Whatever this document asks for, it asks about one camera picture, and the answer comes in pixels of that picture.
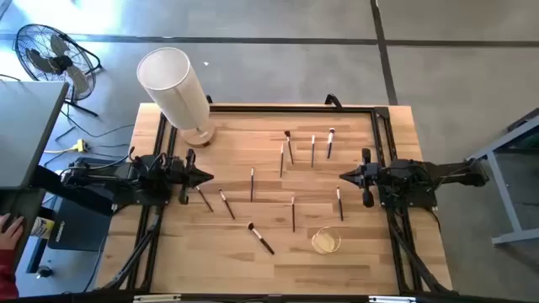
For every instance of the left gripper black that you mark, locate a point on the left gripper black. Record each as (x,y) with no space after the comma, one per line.
(188,185)

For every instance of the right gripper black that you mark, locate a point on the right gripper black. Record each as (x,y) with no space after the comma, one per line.
(367,181)

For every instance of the thin black makeup brush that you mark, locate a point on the thin black makeup brush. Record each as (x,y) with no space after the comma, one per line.
(293,214)
(252,185)
(204,199)

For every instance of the white-tipped black makeup brush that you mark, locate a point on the white-tipped black makeup brush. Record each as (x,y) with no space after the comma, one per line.
(339,205)

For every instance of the tan-bristled black makeup brush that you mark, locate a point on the tan-bristled black makeup brush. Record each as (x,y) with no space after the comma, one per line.
(227,205)

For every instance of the white-bristled black makeup brush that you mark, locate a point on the white-bristled black makeup brush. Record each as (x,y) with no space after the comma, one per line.
(329,145)

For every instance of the clear glass cup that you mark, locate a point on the clear glass cup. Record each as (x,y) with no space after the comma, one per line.
(326,240)

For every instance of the dark-bristled black makeup brush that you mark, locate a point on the dark-bristled black makeup brush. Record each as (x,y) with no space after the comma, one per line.
(289,149)

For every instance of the large pink-bristled makeup brush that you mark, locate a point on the large pink-bristled makeup brush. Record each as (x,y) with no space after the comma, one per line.
(262,240)

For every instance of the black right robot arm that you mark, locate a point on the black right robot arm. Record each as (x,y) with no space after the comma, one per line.
(421,177)

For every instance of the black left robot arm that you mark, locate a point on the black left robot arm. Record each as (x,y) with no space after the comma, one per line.
(118,177)

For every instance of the person's forearm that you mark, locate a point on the person's forearm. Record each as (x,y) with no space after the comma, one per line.
(6,273)

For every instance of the white cylinder lamp wooden base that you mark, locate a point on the white cylinder lamp wooden base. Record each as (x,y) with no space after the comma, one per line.
(177,92)

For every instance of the yellow power plug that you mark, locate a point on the yellow power plug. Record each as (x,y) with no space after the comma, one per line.
(81,145)

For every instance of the black desk support beam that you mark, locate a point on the black desk support beam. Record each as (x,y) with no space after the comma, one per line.
(71,191)

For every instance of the black computer case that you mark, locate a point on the black computer case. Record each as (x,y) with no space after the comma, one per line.
(80,227)

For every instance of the white yellow labelled container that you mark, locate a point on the white yellow labelled container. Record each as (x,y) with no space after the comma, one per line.
(43,228)

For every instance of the dark grey desk surface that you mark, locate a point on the dark grey desk surface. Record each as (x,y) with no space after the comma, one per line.
(25,202)

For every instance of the grey desk top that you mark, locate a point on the grey desk top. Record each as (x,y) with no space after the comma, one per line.
(25,130)

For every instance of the black floor fan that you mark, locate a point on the black floor fan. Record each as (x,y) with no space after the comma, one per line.
(59,63)

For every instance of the black floor knob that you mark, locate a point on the black floor knob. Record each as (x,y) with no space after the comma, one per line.
(44,272)

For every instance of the person's hand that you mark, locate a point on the person's hand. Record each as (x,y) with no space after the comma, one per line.
(10,233)

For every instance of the silver metal bracket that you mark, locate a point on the silver metal bracket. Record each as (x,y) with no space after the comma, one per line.
(156,298)
(392,299)

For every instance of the grey metal table frame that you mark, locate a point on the grey metal table frame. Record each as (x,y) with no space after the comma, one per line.
(501,185)

